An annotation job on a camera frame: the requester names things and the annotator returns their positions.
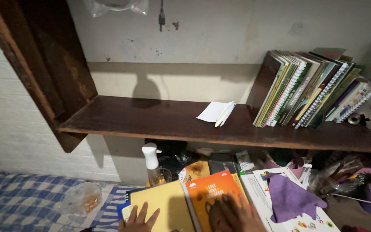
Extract person's left hand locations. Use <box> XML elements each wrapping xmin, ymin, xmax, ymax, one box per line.
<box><xmin>119</xmin><ymin>202</ymin><xmax>161</xmax><ymax>232</ymax></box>

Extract person's right hand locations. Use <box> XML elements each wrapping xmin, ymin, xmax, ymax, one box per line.
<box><xmin>209</xmin><ymin>193</ymin><xmax>266</xmax><ymax>232</ymax></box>

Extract blue book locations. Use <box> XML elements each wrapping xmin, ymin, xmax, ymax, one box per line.
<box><xmin>117</xmin><ymin>200</ymin><xmax>132</xmax><ymax>223</ymax></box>

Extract black spiral notebook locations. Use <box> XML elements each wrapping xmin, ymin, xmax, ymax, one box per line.
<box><xmin>124</xmin><ymin>186</ymin><xmax>155</xmax><ymax>202</ymax></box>

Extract large white picture book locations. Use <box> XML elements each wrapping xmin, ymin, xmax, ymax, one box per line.
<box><xmin>240</xmin><ymin>166</ymin><xmax>341</xmax><ymax>232</ymax></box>

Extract orange book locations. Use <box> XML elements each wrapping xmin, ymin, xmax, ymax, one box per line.
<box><xmin>182</xmin><ymin>170</ymin><xmax>249</xmax><ymax>232</ymax></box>

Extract yellow book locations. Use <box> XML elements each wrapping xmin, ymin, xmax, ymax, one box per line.
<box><xmin>129</xmin><ymin>180</ymin><xmax>196</xmax><ymax>232</ymax></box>

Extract small clear glass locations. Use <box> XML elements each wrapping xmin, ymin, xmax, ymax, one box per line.
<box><xmin>149</xmin><ymin>168</ymin><xmax>173</xmax><ymax>186</ymax></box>

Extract black pouch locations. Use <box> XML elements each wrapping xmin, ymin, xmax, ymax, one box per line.
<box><xmin>208</xmin><ymin>152</ymin><xmax>238</xmax><ymax>175</ymax></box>

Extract green white packet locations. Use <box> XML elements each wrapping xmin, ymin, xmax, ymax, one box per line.
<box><xmin>235</xmin><ymin>150</ymin><xmax>255</xmax><ymax>172</ymax></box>

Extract round wooden piece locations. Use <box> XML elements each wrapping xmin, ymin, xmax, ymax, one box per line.
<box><xmin>184</xmin><ymin>160</ymin><xmax>211</xmax><ymax>182</ymax></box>

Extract white spray bottle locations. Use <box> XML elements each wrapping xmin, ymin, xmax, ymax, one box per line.
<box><xmin>141</xmin><ymin>142</ymin><xmax>163</xmax><ymax>186</ymax></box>

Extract purple cloth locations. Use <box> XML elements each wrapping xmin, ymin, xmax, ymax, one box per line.
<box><xmin>263</xmin><ymin>172</ymin><xmax>328</xmax><ymax>224</ymax></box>

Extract clear bag with snacks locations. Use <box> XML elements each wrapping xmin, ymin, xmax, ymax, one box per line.
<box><xmin>56</xmin><ymin>182</ymin><xmax>103</xmax><ymax>216</ymax></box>

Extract black plastic bag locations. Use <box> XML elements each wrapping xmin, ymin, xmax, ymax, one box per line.
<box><xmin>144</xmin><ymin>139</ymin><xmax>192</xmax><ymax>181</ymax></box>

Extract pink cup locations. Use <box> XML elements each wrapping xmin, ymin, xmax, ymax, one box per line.
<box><xmin>265</xmin><ymin>154</ymin><xmax>312</xmax><ymax>180</ymax></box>

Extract white folded paper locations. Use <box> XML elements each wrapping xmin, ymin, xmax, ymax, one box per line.
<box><xmin>196</xmin><ymin>101</ymin><xmax>236</xmax><ymax>127</ymax></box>

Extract dark wooden shelf board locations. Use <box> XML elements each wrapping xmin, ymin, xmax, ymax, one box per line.
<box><xmin>58</xmin><ymin>95</ymin><xmax>371</xmax><ymax>153</ymax></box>

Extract clear jar of pens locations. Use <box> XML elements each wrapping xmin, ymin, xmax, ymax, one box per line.
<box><xmin>311</xmin><ymin>160</ymin><xmax>366</xmax><ymax>198</ymax></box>

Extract blue checkered bed sheet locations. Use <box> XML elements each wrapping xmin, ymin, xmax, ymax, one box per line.
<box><xmin>0</xmin><ymin>168</ymin><xmax>144</xmax><ymax>232</ymax></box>

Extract row of leaning books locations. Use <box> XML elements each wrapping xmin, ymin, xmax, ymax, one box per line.
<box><xmin>253</xmin><ymin>48</ymin><xmax>371</xmax><ymax>131</ymax></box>

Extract dark wooden side panel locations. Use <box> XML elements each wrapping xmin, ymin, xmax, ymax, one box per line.
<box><xmin>0</xmin><ymin>0</ymin><xmax>98</xmax><ymax>153</ymax></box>

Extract clear plastic bag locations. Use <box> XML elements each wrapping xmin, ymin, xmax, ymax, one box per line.
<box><xmin>83</xmin><ymin>0</ymin><xmax>149</xmax><ymax>18</ymax></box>

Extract white cable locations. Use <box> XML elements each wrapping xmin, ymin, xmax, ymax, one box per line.
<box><xmin>330</xmin><ymin>193</ymin><xmax>371</xmax><ymax>223</ymax></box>

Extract black hanging cable plug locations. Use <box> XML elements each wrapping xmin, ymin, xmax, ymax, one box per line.
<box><xmin>158</xmin><ymin>0</ymin><xmax>166</xmax><ymax>32</ymax></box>

